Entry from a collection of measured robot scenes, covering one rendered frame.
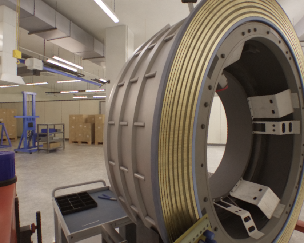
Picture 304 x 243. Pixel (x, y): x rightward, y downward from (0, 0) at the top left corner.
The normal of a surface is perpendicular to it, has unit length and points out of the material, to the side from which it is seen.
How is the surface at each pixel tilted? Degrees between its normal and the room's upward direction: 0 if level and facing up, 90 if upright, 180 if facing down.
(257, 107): 117
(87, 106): 90
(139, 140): 86
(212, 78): 90
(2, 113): 90
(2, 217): 0
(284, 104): 104
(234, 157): 59
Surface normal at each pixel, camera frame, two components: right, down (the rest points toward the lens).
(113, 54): -0.26, 0.02
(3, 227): 0.00, -1.00
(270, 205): 0.29, -0.47
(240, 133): -0.81, -0.04
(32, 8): 0.97, 0.00
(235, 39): 0.58, 0.02
